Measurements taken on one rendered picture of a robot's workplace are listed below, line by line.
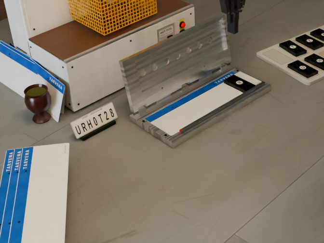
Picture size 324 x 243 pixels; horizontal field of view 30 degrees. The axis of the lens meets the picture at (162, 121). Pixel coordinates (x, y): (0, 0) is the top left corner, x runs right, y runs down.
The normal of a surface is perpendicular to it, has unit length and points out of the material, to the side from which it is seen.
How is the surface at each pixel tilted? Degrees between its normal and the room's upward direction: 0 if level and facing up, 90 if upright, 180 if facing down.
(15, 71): 63
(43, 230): 0
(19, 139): 0
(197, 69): 78
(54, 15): 90
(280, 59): 0
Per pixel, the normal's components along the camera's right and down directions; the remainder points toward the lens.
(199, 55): 0.63, 0.23
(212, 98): -0.06, -0.81
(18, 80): -0.68, 0.02
